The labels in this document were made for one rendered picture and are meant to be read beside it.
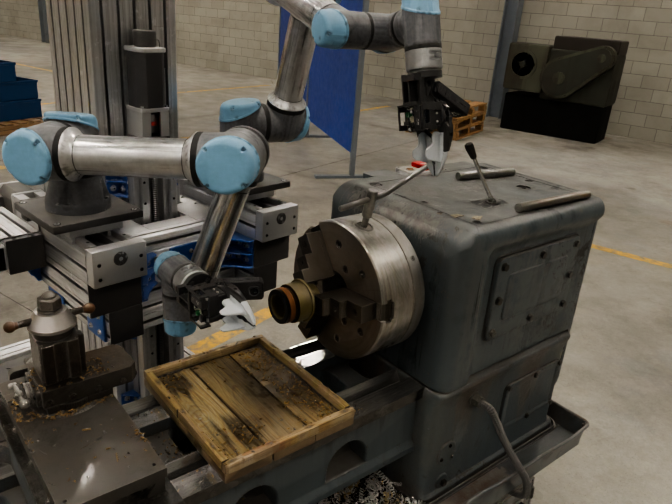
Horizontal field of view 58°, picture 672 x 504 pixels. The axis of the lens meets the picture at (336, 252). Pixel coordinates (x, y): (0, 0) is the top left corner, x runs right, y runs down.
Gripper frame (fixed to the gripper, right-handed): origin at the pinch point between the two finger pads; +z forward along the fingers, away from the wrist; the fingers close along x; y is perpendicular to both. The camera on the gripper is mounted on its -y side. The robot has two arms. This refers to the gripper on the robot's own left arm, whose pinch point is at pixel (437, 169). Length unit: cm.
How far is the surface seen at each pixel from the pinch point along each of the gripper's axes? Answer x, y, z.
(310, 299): -11.3, 28.3, 23.8
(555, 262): 5.6, -34.6, 26.7
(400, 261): -1.2, 11.7, 18.0
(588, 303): -113, -260, 110
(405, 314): -0.4, 12.1, 29.3
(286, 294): -12.9, 33.0, 21.9
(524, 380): -3, -32, 59
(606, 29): -437, -903, -145
